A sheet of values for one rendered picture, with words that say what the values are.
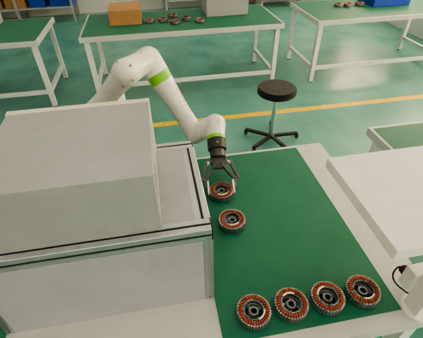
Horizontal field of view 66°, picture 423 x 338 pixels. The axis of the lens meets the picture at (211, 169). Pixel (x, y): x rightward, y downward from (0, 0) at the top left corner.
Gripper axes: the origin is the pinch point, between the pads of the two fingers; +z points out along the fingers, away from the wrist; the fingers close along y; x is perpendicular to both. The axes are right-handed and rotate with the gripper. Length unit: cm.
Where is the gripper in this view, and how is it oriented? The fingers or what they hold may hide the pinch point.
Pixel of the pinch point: (221, 190)
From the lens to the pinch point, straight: 150.9
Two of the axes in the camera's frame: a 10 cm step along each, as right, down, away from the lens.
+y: -10.0, 0.7, -0.6
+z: 0.8, 9.4, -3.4
